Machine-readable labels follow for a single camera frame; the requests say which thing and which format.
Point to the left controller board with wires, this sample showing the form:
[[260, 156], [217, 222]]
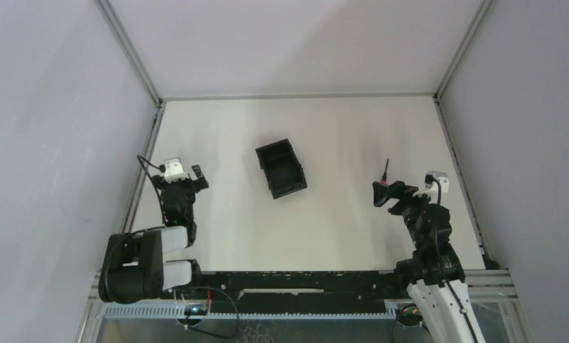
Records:
[[195, 314]]

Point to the black plastic bin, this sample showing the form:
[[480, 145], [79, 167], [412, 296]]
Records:
[[282, 168]]

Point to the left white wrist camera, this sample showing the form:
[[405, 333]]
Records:
[[174, 170]]

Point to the red handled screwdriver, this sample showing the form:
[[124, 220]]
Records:
[[384, 174]]

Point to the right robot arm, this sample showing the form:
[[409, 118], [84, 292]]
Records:
[[433, 276]]

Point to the right controller board with wires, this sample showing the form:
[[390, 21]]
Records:
[[408, 316]]

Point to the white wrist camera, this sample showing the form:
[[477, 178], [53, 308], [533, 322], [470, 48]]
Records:
[[436, 182], [174, 170]]

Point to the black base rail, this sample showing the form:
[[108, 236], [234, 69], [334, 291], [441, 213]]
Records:
[[334, 292]]

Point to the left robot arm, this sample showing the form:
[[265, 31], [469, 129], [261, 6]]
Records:
[[135, 265]]

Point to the controller board with wires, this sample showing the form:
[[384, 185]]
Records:
[[195, 314], [408, 316]]

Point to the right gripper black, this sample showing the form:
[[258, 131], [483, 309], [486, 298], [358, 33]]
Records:
[[382, 193]]

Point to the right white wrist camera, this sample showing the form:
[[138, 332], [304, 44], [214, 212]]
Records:
[[436, 182]]

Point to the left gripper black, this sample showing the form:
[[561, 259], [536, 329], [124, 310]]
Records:
[[183, 184]]

